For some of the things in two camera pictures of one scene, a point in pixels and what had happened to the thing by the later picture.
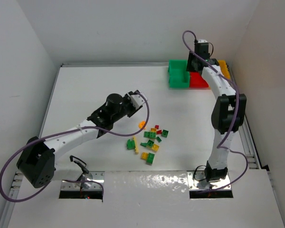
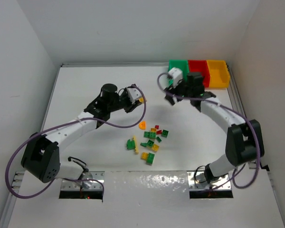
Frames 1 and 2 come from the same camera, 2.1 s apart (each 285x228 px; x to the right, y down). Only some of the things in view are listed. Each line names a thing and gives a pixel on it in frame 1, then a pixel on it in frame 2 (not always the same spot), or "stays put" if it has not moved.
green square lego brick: x=165 y=133 stays put
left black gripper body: x=129 y=104 to x=128 y=104
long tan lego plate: x=136 y=146 stays put
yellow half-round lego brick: x=141 y=124 stays put
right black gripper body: x=192 y=64 to x=175 y=94
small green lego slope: x=158 y=139 stays put
